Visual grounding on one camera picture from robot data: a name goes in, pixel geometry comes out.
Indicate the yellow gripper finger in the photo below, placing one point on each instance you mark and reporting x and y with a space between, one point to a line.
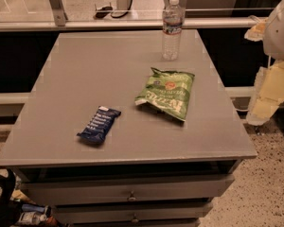
256 32
268 94

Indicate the clear plastic water bottle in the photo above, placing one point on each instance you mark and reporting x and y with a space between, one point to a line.
173 17

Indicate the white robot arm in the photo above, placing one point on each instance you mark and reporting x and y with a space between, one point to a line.
273 40

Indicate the green chips bag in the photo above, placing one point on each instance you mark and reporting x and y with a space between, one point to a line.
168 91

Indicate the top grey drawer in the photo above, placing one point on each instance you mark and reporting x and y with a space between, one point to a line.
123 190

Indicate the grey drawer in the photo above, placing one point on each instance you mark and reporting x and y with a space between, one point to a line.
132 212
123 190

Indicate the white floor appliance base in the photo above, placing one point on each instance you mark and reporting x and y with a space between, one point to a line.
121 8

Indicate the grey drawer cabinet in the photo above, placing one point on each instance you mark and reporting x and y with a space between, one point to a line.
88 70

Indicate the blue snack bar wrapper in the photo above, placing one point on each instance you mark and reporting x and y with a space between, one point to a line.
100 124

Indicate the bottles on floor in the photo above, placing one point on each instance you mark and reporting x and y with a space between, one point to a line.
33 215

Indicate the black bag on floor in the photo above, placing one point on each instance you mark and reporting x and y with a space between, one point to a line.
10 211

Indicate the metal railing frame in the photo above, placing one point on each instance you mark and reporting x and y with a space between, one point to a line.
24 16

